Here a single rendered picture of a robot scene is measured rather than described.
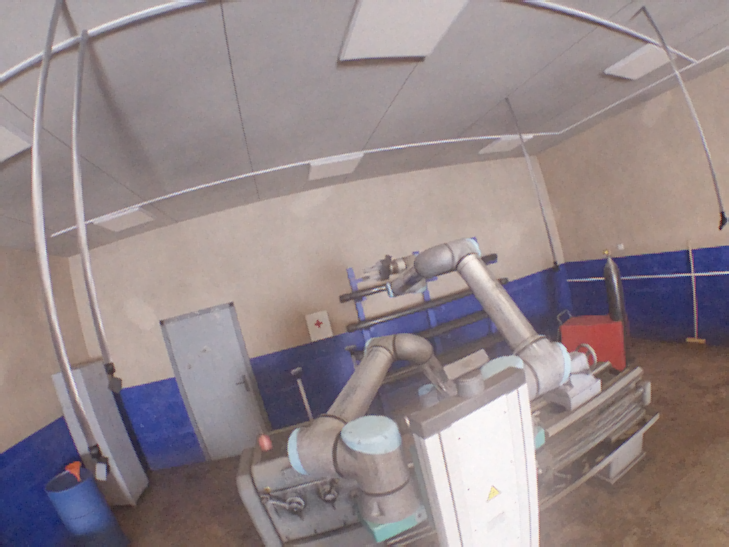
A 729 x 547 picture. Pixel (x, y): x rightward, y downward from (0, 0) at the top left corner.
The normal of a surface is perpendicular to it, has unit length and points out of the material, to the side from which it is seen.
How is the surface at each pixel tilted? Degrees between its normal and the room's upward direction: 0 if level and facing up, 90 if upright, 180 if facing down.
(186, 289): 90
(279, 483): 90
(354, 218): 90
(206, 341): 90
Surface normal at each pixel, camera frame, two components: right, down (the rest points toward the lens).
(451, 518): 0.37, -0.08
